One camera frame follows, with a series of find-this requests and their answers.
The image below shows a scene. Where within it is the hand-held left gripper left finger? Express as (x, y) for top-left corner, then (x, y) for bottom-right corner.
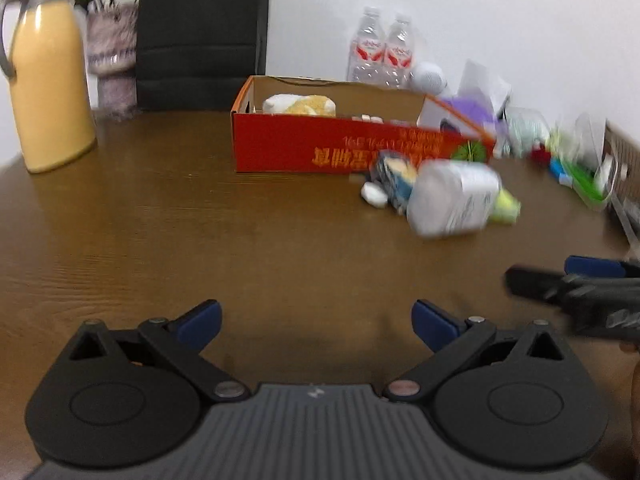
(65, 299), (251, 403)

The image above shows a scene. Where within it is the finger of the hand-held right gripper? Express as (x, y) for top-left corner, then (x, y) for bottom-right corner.
(505, 266), (591, 311)
(565, 255), (640, 280)

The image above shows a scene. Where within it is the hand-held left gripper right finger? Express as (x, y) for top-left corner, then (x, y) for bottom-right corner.
(384, 299), (571, 403)

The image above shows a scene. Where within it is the small white packet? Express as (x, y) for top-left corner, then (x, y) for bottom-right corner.
(361, 181), (390, 209)

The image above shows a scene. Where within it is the blue yellow snack packet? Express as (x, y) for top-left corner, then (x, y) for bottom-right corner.
(371, 151), (420, 212)

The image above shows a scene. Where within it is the red cardboard box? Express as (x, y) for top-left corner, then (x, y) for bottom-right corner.
(231, 76), (498, 175)

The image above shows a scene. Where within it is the green tissue packet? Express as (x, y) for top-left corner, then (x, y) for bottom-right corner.
(491, 189), (522, 224)

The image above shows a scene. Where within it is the clear plastic bag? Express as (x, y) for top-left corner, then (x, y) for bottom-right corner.
(504, 107), (550, 157)

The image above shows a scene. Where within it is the purple tissue pack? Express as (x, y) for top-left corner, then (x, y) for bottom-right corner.
(440, 97), (499, 137)

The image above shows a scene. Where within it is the white tissue paper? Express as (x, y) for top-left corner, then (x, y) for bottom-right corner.
(457, 59), (512, 117)

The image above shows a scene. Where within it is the white round speaker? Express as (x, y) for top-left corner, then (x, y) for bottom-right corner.
(410, 62), (448, 97)

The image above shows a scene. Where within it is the white yellow plush toy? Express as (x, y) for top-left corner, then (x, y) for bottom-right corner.
(262, 93), (337, 117)

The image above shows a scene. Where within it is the clear water bottle red label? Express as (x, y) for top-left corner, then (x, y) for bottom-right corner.
(384, 14), (417, 90)
(347, 6), (387, 86)

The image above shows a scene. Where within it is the yellow thermos jug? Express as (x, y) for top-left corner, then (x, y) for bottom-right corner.
(0, 0), (98, 175)

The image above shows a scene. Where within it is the purple mottled vase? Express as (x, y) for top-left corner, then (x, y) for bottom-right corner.
(86, 4), (140, 117)

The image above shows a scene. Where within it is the black paper bag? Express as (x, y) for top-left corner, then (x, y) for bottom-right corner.
(136, 0), (271, 112)

